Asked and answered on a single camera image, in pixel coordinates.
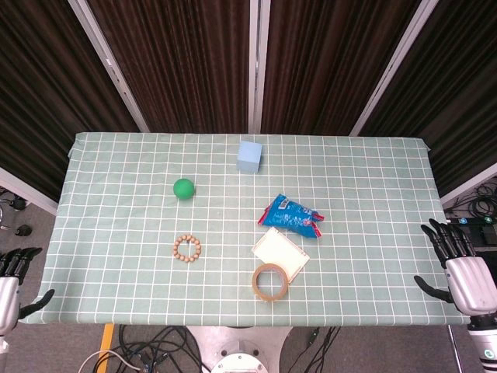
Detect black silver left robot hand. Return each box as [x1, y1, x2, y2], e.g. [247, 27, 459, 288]
[0, 247, 56, 336]

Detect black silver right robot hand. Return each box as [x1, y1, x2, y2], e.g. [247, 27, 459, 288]
[413, 218, 497, 318]

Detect wooden bead bracelet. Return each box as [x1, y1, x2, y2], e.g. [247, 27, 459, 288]
[172, 233, 204, 265]

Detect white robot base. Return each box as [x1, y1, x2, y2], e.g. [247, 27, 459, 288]
[185, 325, 295, 373]

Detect black electronics box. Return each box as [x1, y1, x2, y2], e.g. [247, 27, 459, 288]
[446, 216, 497, 258]

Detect yellow floor tape strip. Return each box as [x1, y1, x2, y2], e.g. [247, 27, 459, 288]
[92, 323, 116, 373]

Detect green checkered tablecloth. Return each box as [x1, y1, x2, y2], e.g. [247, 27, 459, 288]
[15, 131, 482, 328]

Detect dark brown curtain panel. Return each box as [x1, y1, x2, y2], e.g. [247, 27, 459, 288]
[259, 0, 423, 135]
[85, 0, 258, 134]
[360, 0, 497, 197]
[0, 0, 141, 203]

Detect white square box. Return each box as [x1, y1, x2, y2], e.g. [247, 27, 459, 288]
[252, 227, 311, 284]

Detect blue snack bag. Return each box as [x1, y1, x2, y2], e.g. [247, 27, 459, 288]
[258, 193, 326, 239]

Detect green ball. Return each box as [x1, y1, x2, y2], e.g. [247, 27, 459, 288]
[172, 177, 196, 202]

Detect brown packing tape roll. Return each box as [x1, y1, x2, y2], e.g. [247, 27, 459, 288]
[252, 263, 290, 302]

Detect light blue foam cube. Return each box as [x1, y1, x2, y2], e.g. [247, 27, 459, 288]
[235, 140, 263, 173]

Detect black coiled cables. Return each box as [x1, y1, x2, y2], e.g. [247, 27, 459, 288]
[445, 181, 497, 223]

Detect white partition bottom rail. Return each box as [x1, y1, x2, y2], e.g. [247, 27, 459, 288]
[0, 166, 60, 217]
[440, 162, 497, 206]

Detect white floor cable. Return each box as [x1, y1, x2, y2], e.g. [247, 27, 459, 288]
[78, 349, 144, 373]

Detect black floor cable bundle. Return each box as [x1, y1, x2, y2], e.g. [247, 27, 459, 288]
[115, 324, 204, 373]

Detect white partition post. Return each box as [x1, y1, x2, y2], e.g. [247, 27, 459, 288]
[67, 0, 151, 134]
[247, 0, 272, 134]
[348, 0, 444, 138]

